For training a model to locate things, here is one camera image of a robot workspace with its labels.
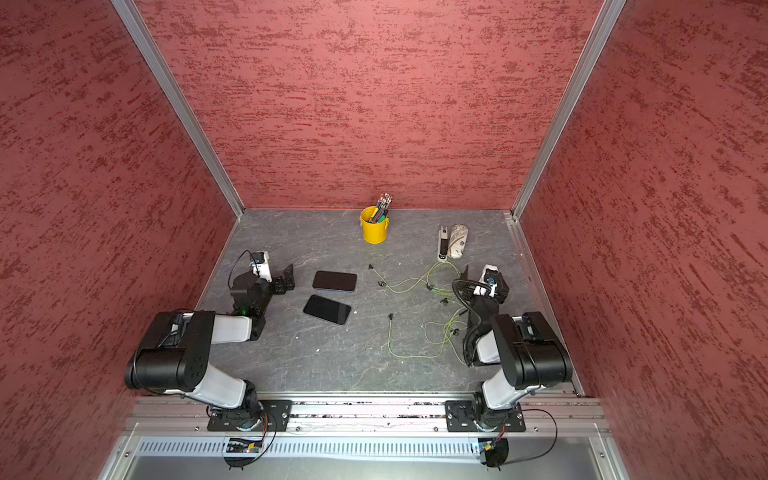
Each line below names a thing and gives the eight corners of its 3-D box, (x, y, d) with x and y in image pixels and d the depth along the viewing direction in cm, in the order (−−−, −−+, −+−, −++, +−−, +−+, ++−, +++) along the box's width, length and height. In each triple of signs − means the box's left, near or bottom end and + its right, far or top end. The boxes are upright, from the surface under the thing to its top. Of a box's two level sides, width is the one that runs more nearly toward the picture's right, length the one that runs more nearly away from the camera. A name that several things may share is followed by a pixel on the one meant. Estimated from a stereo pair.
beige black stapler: (438, 260, 108) (440, 252, 104) (439, 234, 116) (440, 225, 112) (445, 261, 108) (447, 253, 104) (445, 235, 116) (447, 226, 112)
